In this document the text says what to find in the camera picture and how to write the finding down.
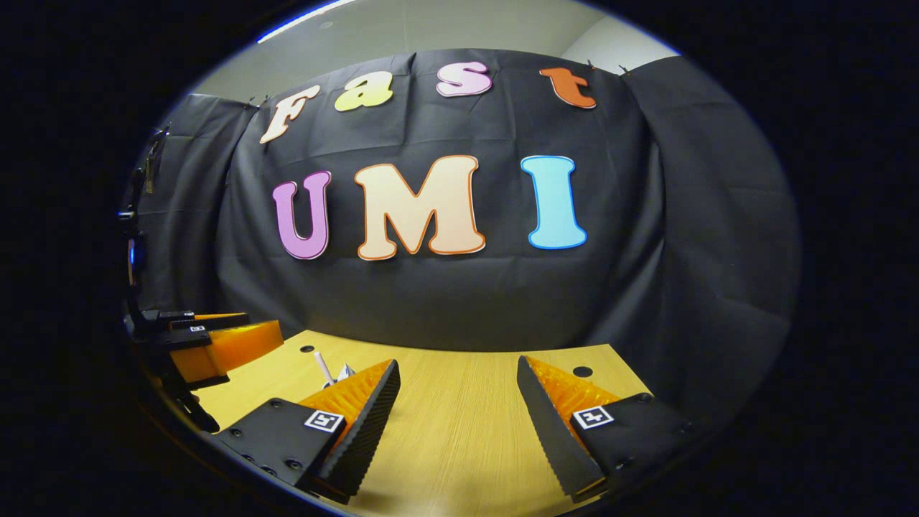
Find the white toothbrush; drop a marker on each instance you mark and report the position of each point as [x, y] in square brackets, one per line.
[324, 368]

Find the black backdrop cloth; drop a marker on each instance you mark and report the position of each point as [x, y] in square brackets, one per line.
[467, 301]

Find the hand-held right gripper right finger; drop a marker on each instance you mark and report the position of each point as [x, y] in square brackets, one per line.
[553, 438]

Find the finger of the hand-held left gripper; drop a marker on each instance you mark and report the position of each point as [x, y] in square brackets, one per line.
[230, 345]

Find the wooden desktop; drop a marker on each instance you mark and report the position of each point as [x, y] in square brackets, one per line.
[459, 416]

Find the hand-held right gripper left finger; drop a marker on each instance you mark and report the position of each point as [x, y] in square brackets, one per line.
[366, 438]

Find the white toothpaste tube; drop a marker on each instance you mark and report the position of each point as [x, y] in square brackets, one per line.
[345, 372]

